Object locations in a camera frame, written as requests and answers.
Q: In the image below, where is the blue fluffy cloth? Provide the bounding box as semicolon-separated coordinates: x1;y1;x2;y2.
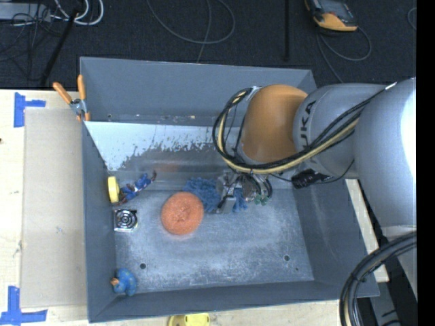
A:
183;177;249;214

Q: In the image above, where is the orange round scrubbing sponge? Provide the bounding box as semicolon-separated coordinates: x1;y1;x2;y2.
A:
160;191;205;236

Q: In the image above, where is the grey metal bin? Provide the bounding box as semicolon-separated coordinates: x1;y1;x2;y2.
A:
78;56;381;324

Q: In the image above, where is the blue toy figure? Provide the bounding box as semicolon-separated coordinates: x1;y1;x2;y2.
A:
118;170;158;205

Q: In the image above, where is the yellow round disc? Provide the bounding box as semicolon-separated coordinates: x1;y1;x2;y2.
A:
107;176;121;204

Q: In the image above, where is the blue toy duck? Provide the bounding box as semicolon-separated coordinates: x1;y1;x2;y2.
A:
109;268;138;297

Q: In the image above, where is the pale wood flat board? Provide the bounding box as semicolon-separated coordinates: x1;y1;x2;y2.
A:
19;107;90;310

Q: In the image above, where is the black cylinder on white bracket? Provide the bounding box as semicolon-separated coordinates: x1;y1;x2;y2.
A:
291;168;319;190

